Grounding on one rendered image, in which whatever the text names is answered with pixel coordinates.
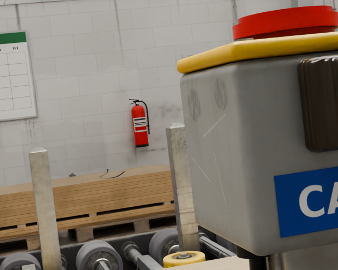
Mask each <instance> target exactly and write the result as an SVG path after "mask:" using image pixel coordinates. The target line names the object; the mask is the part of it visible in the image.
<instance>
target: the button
mask: <svg viewBox="0 0 338 270"><path fill-rule="evenodd" d="M335 29H338V12H335V11H333V8H332V6H327V5H317V6H302V7H292V8H287V9H280V10H273V11H267V12H261V13H256V14H252V15H249V16H245V17H242V18H240V19H238V24H237V25H234V26H233V27H232V30H233V40H234V41H236V40H239V39H246V38H254V40H257V39H268V38H278V37H285V36H295V35H304V34H314V33H325V32H334V31H335Z"/></svg>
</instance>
